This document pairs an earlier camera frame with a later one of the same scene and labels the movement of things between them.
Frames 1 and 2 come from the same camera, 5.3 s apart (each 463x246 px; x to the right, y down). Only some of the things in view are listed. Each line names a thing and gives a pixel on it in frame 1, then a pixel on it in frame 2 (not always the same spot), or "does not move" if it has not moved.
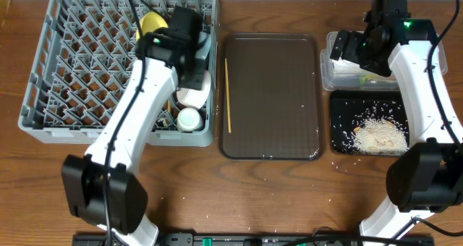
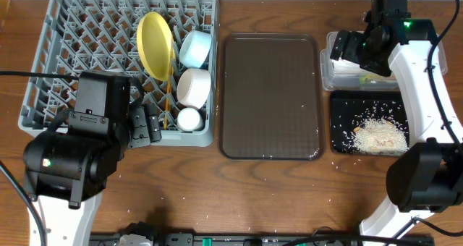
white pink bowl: (192, 98) does not move
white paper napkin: (342, 66) does not move
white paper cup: (189, 120) does not move
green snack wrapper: (366, 79) does not move
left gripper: (197, 81) to (147, 123)
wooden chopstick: (228, 98) to (168, 104)
